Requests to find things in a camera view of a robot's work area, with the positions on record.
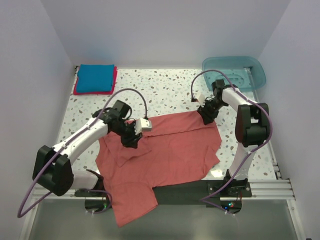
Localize folded blue t shirt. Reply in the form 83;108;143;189
75;64;116;94

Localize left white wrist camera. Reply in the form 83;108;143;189
134;118;153;134

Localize purple cable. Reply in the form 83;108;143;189
16;87;149;218
190;69;273;208

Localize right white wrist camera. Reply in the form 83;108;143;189
191;93;206;106

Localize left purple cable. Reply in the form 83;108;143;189
16;87;149;218

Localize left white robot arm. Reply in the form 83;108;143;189
32;100;150;196

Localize aluminium frame rail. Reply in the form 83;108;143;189
31;162;296;200

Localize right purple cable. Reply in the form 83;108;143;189
190;69;273;208

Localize teal plastic basin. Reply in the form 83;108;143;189
202;56;267;92

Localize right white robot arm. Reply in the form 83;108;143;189
195;79;272;197

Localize folded red t shirt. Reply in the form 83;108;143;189
72;64;119;96

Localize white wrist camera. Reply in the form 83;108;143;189
191;93;206;106
134;118;153;134

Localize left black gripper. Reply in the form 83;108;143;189
112;120;143;149

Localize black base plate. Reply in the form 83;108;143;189
74;178;253;217

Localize salmon pink t shirt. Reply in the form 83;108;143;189
95;111;222;227

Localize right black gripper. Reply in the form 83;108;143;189
197;98;227;126

